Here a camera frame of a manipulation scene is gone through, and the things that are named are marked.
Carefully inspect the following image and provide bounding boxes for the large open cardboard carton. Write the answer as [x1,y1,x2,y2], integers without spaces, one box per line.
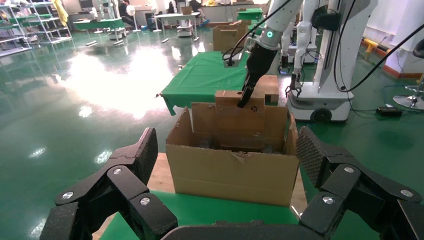
[165,101,301,208]

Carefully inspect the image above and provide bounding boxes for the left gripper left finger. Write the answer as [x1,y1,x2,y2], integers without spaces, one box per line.
[39,127,179,240]

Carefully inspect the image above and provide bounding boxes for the green tablecloth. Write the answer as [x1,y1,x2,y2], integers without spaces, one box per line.
[99,190,301,240]
[159,50,263,117]

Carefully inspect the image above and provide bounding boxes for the office chair chrome base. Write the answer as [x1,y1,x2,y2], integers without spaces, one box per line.
[393,39,424,111]

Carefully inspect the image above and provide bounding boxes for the white low cart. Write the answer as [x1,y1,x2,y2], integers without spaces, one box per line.
[177,19,195,37]
[107,28,128,42]

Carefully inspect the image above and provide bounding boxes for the white work table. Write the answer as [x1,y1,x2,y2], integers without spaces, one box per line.
[153,12,200,42]

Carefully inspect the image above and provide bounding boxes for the open brown shipping carton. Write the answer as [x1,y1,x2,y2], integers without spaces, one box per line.
[212,19,253,53]

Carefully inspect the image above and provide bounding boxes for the yellow corner guard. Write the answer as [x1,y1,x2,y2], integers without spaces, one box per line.
[363,38,379,54]

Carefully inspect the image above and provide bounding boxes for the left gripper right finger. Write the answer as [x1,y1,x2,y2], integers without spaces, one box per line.
[295,125,424,240]

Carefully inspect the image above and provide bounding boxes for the green covered table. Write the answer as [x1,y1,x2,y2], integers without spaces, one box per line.
[236,8,264,21]
[72,18,126,31]

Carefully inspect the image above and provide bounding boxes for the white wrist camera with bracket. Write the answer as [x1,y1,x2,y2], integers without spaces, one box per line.
[222,34,263,69]

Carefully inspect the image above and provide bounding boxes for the black power adapter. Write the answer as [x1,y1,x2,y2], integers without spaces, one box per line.
[375,105,404,117]

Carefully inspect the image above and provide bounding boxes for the white metal storage rack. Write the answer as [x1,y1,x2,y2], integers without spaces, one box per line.
[0,2,34,59]
[28,0,73,46]

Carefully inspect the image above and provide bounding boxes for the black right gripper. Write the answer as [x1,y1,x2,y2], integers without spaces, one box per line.
[236,43,278,109]

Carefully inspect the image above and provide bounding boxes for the black looping cable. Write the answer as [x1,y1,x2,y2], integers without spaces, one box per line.
[332,0,424,94]

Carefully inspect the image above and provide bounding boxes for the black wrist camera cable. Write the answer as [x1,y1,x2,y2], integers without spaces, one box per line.
[221,0,294,67]

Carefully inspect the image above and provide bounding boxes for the yellow hanging garment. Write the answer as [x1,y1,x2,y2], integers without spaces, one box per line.
[52,0,69,27]

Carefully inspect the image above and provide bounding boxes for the white standing fan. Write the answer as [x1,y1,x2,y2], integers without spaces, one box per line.
[126,4,142,33]

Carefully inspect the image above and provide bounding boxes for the plain brown cardboard box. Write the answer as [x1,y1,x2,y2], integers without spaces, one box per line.
[251,75,280,107]

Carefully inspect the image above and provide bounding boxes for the seated person dark clothes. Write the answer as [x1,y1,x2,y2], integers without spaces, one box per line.
[118,0,135,27]
[188,0,210,27]

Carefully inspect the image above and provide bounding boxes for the white wheeled robot body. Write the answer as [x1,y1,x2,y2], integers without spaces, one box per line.
[286,0,379,124]

